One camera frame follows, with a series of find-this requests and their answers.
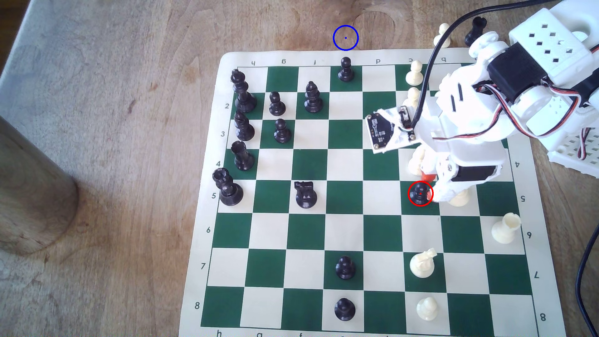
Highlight red black white servo wires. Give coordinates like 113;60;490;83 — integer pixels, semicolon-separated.
433;77;594;161

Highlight round wooden post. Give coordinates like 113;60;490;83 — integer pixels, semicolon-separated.
0;116;80;256

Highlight black chess pawn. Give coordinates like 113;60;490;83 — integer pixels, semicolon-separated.
273;118;293;144
335;256;357;281
334;298;357;322
338;56;355;83
269;92;287;117
409;183;432;205

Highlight black chess queen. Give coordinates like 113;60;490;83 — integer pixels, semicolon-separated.
212;168;244;207

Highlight white chess pawn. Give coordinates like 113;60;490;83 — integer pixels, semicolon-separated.
416;297;440;322
405;61;425;87
433;23;452;49
403;87;422;111

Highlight black power cable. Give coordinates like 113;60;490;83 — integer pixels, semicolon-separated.
576;224;599;337

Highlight black chess king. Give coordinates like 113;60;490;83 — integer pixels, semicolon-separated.
230;69;257;113

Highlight thin black camera cable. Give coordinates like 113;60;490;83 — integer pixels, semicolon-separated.
413;0;558;130

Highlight black chess bishop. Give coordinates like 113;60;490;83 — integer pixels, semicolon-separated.
304;81;324;114
233;111;256;142

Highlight white chess rook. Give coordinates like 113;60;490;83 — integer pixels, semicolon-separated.
491;212;522;245

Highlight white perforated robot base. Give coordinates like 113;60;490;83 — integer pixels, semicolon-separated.
547;125;599;179

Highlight black chess knight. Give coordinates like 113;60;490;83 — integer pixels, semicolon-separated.
294;181;318;210

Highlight green white chess mat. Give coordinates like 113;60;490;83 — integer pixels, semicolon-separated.
178;47;567;337

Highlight black chess rook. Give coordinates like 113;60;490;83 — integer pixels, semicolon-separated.
231;141;256;171
465;16;488;47

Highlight white chess queen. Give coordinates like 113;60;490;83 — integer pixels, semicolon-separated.
448;189;470;208

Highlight white chess knight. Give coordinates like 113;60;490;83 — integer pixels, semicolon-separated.
409;248;439;279

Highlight black camera circuit board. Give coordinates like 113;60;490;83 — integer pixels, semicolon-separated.
365;107;417;154

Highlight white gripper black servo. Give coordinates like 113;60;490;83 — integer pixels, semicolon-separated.
418;135;511;203

